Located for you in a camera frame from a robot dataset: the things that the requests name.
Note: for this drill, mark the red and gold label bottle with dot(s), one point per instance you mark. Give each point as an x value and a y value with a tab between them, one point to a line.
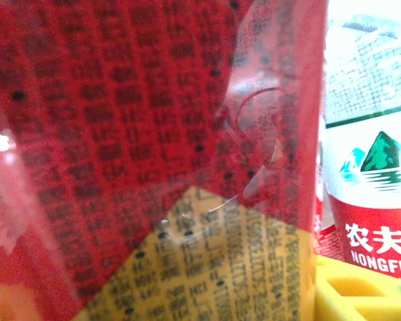
120	133

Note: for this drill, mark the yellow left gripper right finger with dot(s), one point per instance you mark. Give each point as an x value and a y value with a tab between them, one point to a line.
354	301

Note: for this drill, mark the Nongfu Spring water bottle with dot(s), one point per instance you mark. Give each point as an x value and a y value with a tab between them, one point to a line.
371	207

